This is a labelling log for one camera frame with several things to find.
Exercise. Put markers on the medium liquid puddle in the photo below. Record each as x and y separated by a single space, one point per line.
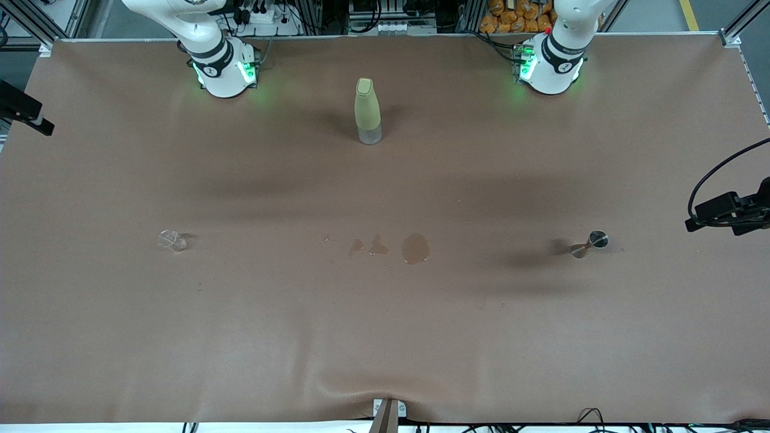
378 248

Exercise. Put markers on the white table edge bracket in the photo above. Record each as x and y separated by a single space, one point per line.
402 409

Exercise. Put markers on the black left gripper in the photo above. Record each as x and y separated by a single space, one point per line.
759 205

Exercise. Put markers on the orange snack bags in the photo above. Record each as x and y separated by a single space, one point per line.
511 18

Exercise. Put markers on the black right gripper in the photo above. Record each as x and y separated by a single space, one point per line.
7 100

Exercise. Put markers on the steel double-ended jigger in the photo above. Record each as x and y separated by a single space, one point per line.
598 240

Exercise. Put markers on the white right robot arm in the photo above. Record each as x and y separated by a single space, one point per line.
222 66

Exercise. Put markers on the brown table cloth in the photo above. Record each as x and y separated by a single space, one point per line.
240 337

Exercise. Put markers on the white power strip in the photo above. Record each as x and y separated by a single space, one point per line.
391 28
277 27

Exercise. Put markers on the small liquid puddle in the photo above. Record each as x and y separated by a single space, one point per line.
356 245

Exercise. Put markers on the aluminium frame post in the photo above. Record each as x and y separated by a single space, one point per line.
729 39
46 48

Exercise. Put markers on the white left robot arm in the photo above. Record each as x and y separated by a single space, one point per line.
553 66

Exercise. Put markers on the yellow-green bottle with cap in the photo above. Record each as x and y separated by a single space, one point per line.
367 108

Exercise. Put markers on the clear glass measuring cup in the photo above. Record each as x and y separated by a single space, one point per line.
171 240

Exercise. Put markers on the large liquid puddle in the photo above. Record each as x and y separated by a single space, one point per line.
415 249

